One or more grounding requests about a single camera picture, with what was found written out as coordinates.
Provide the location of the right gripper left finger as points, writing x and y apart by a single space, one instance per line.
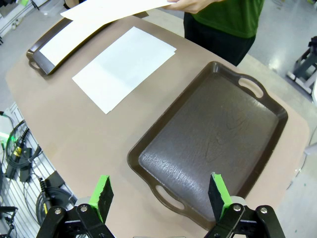
99 196

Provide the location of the person in green t-shirt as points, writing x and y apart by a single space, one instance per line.
227 19

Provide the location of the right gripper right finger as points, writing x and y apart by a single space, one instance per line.
219 196

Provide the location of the white A4 paper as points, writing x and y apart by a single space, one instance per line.
111 10
123 69
64 42

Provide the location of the brown plastic serving tray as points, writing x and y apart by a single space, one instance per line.
39 60
210 136

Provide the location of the person's left hand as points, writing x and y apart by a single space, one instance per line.
190 5

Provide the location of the black power adapter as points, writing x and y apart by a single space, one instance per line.
54 181

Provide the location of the black step stool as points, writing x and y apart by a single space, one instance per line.
305 67

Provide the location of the grey slotted metal base plate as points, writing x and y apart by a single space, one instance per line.
11 188

